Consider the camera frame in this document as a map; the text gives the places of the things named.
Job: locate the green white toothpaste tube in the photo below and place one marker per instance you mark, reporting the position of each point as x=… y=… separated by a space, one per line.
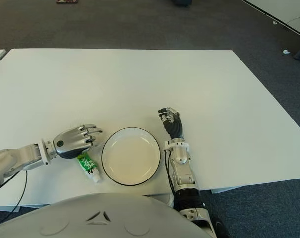
x=89 y=167

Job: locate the grey robot torso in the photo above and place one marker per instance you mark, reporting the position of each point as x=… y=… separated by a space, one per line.
x=100 y=223

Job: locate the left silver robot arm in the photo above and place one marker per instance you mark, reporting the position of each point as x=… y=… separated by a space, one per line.
x=13 y=158

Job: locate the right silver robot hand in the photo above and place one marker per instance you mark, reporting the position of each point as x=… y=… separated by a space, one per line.
x=174 y=126

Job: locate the red black floor object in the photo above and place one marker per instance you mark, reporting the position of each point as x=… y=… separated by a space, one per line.
x=67 y=1

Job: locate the white plate with black rim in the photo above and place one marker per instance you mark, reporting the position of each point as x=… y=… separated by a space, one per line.
x=131 y=158

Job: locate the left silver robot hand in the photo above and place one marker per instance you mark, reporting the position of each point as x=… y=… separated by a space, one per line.
x=70 y=141

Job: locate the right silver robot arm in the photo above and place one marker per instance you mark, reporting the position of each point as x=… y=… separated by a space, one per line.
x=183 y=168

